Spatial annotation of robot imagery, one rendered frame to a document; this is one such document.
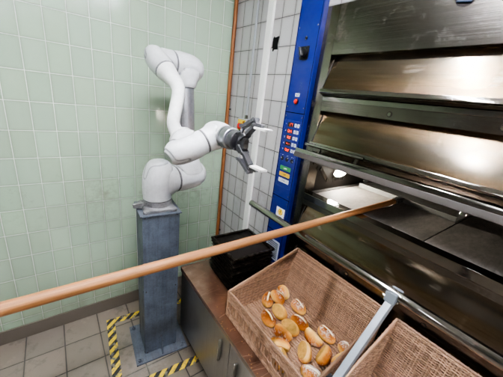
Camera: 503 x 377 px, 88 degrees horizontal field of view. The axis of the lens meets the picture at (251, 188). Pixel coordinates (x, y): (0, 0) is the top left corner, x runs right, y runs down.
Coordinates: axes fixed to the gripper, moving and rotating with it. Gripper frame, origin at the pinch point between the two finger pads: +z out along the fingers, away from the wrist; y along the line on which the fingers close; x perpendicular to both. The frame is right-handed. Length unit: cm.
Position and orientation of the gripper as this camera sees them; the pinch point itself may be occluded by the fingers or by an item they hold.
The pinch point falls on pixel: (264, 150)
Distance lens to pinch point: 88.5
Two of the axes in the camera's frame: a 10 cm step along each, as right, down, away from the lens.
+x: -8.2, 1.0, -5.7
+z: 5.7, 3.3, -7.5
